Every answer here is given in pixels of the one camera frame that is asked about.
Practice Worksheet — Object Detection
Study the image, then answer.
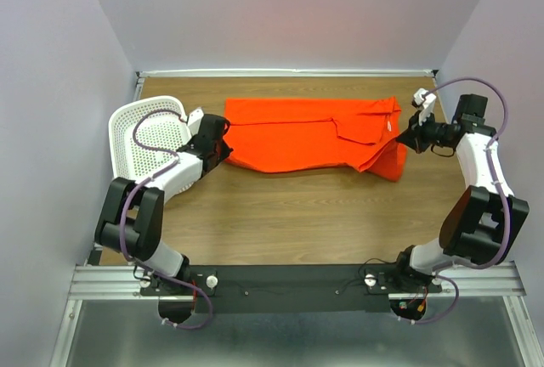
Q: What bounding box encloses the orange t shirt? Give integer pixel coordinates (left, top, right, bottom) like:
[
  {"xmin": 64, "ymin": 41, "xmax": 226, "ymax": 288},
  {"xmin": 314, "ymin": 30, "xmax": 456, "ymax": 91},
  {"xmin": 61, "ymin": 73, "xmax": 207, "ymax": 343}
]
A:
[{"xmin": 224, "ymin": 98, "xmax": 407, "ymax": 182}]

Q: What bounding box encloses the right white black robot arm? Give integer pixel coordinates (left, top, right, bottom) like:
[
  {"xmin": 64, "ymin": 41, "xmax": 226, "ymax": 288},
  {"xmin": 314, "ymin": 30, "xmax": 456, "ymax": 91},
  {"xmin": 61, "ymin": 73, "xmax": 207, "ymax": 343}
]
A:
[{"xmin": 391, "ymin": 88, "xmax": 530, "ymax": 292}]

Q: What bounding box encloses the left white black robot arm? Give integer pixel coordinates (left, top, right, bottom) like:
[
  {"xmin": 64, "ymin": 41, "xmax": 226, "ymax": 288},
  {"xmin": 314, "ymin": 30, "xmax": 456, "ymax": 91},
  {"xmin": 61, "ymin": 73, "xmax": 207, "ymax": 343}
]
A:
[{"xmin": 94, "ymin": 109, "xmax": 233, "ymax": 295}]

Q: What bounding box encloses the white perforated plastic basket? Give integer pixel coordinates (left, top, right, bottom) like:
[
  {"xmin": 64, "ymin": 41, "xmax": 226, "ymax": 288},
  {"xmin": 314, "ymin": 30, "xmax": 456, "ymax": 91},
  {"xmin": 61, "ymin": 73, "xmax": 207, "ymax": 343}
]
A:
[{"xmin": 108, "ymin": 96, "xmax": 202, "ymax": 200}]

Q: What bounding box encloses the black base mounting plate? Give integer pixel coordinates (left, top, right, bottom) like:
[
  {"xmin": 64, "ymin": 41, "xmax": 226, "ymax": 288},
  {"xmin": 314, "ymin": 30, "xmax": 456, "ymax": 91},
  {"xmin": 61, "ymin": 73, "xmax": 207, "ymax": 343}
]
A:
[{"xmin": 140, "ymin": 261, "xmax": 441, "ymax": 315}]

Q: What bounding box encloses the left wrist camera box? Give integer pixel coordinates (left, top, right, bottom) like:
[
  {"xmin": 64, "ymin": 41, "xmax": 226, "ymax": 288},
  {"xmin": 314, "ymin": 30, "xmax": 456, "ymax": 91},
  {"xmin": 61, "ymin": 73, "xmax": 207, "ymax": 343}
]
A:
[{"xmin": 186, "ymin": 107, "xmax": 204, "ymax": 136}]

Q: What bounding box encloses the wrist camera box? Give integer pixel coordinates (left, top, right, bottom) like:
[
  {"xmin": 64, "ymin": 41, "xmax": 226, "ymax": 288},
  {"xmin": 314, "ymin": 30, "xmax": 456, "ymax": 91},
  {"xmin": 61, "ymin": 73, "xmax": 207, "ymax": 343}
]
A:
[
  {"xmin": 186, "ymin": 107, "xmax": 204, "ymax": 136},
  {"xmin": 412, "ymin": 88, "xmax": 437, "ymax": 126}
]

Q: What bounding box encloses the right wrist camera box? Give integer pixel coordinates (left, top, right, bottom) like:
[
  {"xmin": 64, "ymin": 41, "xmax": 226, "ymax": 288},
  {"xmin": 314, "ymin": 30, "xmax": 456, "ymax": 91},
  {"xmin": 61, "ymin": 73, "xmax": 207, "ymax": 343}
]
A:
[{"xmin": 412, "ymin": 88, "xmax": 437, "ymax": 126}]

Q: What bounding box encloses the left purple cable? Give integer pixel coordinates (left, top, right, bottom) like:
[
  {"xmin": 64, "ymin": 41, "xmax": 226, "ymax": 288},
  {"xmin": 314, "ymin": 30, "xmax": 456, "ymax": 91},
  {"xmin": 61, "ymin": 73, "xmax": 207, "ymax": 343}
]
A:
[{"xmin": 118, "ymin": 108, "xmax": 213, "ymax": 330}]

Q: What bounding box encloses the purple cable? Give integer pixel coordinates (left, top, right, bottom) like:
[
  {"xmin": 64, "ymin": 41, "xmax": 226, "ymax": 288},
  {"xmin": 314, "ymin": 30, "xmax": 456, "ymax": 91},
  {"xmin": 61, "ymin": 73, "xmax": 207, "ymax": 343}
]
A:
[
  {"xmin": 399, "ymin": 76, "xmax": 511, "ymax": 325},
  {"xmin": 118, "ymin": 108, "xmax": 213, "ymax": 330}
]

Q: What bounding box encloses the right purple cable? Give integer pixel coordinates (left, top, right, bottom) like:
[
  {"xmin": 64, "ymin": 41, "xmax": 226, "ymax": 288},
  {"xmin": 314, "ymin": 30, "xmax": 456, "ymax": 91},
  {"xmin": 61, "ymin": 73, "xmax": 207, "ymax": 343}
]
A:
[{"xmin": 399, "ymin": 76, "xmax": 511, "ymax": 325}]

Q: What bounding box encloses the aluminium frame rail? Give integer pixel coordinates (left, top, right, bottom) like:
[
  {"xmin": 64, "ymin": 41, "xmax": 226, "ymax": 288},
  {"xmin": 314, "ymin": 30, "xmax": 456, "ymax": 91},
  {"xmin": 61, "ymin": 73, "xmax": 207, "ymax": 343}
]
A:
[{"xmin": 49, "ymin": 70, "xmax": 145, "ymax": 367}]

